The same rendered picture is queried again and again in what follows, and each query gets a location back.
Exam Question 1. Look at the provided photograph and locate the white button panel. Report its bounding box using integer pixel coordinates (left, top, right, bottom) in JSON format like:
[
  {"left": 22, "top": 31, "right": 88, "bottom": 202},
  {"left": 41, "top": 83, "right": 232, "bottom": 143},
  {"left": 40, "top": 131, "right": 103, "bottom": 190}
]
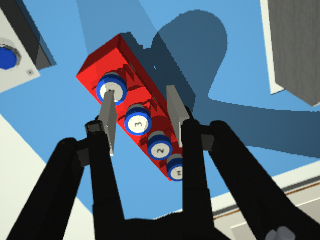
[{"left": 0, "top": 0, "right": 51, "bottom": 93}]

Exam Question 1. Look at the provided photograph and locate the blue flat mat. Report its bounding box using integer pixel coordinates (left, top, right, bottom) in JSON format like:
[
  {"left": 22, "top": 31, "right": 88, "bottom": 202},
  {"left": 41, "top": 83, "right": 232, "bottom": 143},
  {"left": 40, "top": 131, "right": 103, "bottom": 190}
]
[{"left": 0, "top": 0, "right": 320, "bottom": 219}]

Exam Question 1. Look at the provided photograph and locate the blue screw cap with number 1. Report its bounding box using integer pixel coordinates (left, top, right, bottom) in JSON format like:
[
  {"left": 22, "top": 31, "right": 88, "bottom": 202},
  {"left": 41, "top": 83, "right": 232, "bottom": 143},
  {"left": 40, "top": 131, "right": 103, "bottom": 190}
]
[{"left": 166, "top": 158, "right": 182, "bottom": 181}]

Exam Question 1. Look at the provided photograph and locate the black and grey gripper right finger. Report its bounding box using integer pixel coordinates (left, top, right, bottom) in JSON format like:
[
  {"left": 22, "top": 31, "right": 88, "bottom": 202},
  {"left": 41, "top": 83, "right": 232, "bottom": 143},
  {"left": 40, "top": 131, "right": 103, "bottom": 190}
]
[{"left": 166, "top": 85, "right": 320, "bottom": 240}]

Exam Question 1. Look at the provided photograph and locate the blue screw cap with number 3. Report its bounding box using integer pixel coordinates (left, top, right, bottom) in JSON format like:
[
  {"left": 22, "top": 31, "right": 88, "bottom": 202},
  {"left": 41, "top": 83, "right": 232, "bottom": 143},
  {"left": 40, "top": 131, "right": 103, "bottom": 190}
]
[{"left": 124, "top": 107, "right": 152, "bottom": 136}]

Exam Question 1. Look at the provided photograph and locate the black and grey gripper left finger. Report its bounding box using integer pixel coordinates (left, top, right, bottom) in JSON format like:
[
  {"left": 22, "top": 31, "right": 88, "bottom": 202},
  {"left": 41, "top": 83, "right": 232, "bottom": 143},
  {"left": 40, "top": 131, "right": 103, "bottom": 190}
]
[{"left": 6, "top": 91, "right": 130, "bottom": 240}]

